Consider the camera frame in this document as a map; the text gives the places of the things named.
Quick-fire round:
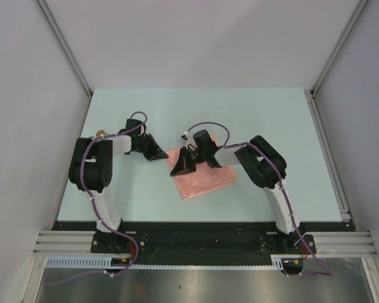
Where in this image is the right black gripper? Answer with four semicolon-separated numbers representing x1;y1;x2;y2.
171;146;207;176

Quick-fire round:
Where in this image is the pink satin napkin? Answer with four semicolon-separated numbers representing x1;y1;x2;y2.
165;134;238;201

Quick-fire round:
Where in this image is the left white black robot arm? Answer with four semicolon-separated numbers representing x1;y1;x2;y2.
68;117;169;253

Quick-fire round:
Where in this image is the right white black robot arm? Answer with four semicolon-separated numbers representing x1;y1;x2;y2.
170;130;302;253

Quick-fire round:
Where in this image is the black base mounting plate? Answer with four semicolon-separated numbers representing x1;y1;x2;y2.
90;222;316;266

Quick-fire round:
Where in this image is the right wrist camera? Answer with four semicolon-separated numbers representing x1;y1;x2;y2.
181;131;195;146

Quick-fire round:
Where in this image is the gold spoon teal handle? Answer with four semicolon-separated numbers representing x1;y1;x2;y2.
95;129;106;137

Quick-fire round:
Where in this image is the white slotted cable duct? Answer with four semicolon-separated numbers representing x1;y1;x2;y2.
45;254;304;271

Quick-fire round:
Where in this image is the right aluminium table rail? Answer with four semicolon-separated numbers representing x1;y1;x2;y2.
304;90;355;223

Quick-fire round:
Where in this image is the front aluminium cross rail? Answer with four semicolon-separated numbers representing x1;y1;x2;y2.
33;231;378;258

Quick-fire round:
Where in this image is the left aluminium frame post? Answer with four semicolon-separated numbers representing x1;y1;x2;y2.
33;0;93;100

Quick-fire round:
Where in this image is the aluminium frame post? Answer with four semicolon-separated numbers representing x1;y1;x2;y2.
310;0;370;97
33;0;93;100

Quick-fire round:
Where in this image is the right aluminium frame post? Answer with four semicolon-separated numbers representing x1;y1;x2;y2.
310;0;370;97

